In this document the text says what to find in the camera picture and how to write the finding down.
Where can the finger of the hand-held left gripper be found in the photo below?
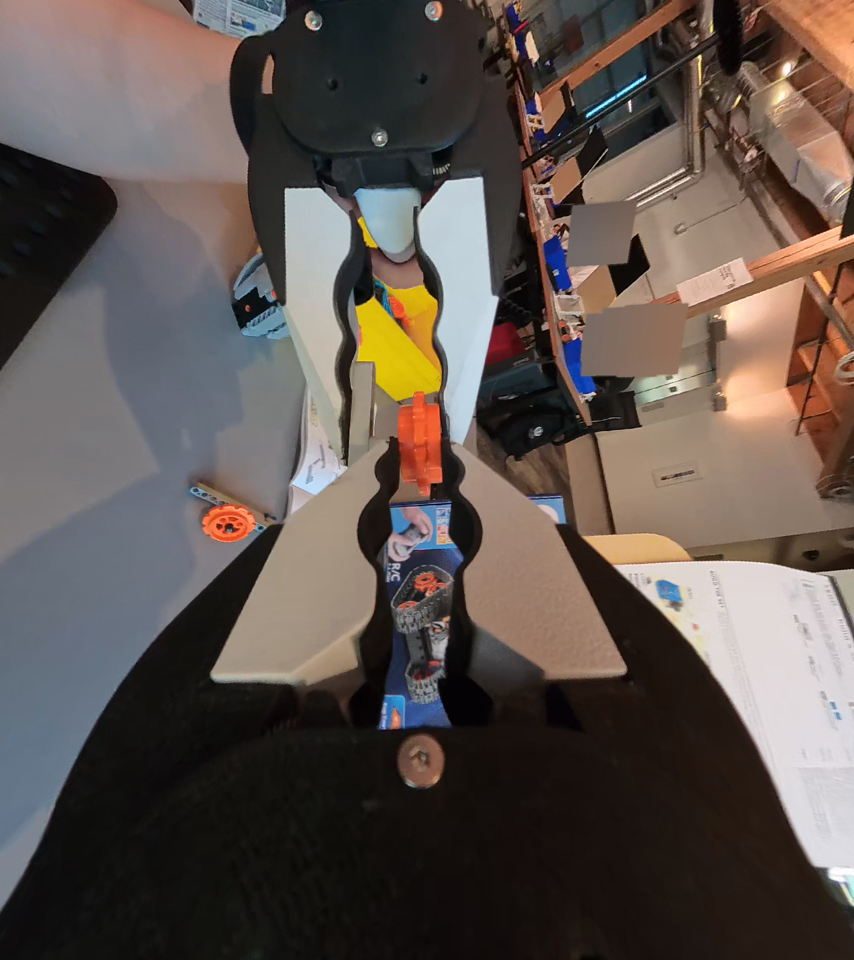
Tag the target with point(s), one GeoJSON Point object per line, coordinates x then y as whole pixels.
{"type": "Point", "coordinates": [468, 300]}
{"type": "Point", "coordinates": [311, 262]}

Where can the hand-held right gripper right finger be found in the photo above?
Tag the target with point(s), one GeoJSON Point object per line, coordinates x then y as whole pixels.
{"type": "Point", "coordinates": [539, 600]}

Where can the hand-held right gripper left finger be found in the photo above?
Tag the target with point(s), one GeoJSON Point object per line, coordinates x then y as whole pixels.
{"type": "Point", "coordinates": [299, 600]}

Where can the orange wheel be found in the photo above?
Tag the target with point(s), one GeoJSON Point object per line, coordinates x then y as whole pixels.
{"type": "Point", "coordinates": [211, 523]}
{"type": "Point", "coordinates": [419, 442]}

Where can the person's left forearm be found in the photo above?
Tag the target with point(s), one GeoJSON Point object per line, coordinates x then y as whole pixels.
{"type": "Point", "coordinates": [97, 90]}

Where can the grey desk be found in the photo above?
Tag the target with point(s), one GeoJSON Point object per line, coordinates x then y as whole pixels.
{"type": "Point", "coordinates": [97, 450]}

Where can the red storage crate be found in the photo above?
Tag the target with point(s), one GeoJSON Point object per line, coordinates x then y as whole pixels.
{"type": "Point", "coordinates": [503, 343]}

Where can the grey toy motor block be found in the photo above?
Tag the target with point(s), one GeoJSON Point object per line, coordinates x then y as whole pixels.
{"type": "Point", "coordinates": [258, 307]}

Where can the loose toy building parts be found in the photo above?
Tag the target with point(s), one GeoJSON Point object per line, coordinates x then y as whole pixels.
{"type": "Point", "coordinates": [389, 300]}

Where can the dark tower device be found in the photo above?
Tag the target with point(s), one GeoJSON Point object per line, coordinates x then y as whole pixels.
{"type": "Point", "coordinates": [517, 373]}

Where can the yellow plastic bin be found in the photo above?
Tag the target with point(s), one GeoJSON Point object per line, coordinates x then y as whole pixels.
{"type": "Point", "coordinates": [397, 352]}

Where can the blue robot kit box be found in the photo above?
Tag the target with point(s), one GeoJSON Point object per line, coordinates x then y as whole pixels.
{"type": "Point", "coordinates": [419, 600]}

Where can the white instruction booklet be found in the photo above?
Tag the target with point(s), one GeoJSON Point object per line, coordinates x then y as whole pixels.
{"type": "Point", "coordinates": [314, 472]}

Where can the black backpack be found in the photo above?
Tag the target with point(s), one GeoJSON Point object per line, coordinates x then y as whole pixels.
{"type": "Point", "coordinates": [536, 427]}

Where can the hanging printed paper sheet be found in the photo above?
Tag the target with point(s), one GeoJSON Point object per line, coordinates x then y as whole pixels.
{"type": "Point", "coordinates": [236, 15]}

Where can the white poster with blocks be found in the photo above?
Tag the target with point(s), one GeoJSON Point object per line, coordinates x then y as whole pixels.
{"type": "Point", "coordinates": [772, 675]}

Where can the white paper notice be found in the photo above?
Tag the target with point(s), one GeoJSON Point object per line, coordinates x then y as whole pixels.
{"type": "Point", "coordinates": [716, 281]}

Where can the black dotted mat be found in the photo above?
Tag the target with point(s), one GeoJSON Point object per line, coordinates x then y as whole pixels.
{"type": "Point", "coordinates": [7, 247]}

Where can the silver ventilation duct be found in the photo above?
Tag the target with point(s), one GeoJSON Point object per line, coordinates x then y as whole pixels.
{"type": "Point", "coordinates": [802, 135]}

